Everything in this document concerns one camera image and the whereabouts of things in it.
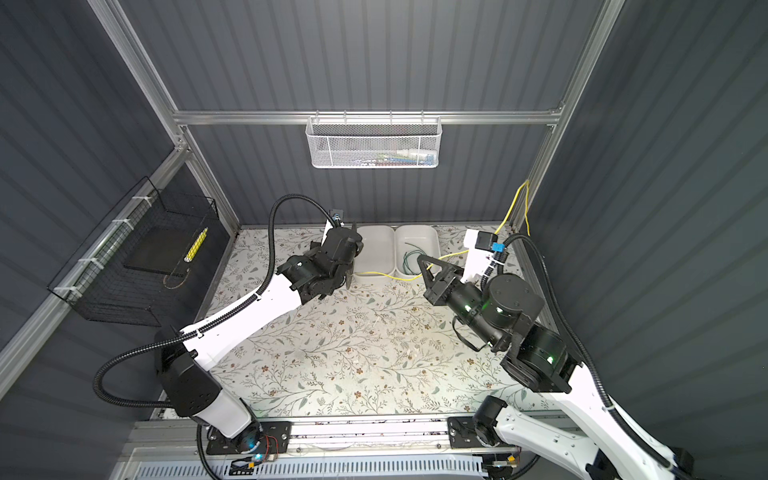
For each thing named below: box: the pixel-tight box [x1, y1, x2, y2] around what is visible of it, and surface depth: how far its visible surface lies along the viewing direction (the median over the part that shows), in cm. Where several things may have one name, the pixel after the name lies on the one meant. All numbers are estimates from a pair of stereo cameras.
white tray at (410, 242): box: [394, 225, 441, 280], surface depth 114 cm
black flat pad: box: [123, 227, 200, 276], surface depth 77 cm
